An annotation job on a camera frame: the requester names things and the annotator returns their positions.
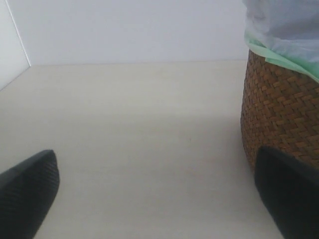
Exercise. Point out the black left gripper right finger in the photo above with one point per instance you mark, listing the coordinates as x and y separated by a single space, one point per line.
289 189

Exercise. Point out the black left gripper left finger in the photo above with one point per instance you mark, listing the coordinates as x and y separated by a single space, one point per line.
27 192

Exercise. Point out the woven wicker waste basket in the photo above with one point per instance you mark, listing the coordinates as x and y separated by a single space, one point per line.
280 109

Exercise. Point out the white green plastic bin liner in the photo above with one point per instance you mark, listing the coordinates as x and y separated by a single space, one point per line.
285 33

